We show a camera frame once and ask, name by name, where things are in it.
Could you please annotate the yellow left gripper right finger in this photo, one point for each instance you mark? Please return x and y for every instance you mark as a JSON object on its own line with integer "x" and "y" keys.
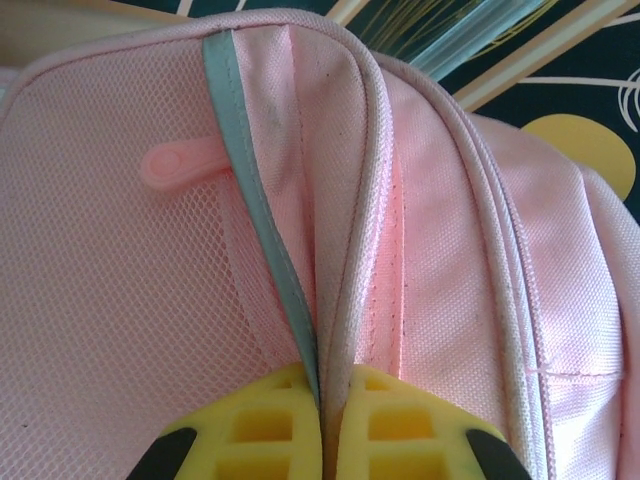
{"x": 400, "y": 435}

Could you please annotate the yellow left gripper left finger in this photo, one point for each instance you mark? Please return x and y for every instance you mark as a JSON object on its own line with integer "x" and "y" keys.
{"x": 260, "y": 435}

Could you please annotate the pink student backpack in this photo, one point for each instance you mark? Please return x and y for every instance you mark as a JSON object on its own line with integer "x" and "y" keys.
{"x": 150, "y": 275}

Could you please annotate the aluminium corner post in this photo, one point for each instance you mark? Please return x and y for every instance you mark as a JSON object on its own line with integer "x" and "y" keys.
{"x": 465, "y": 35}

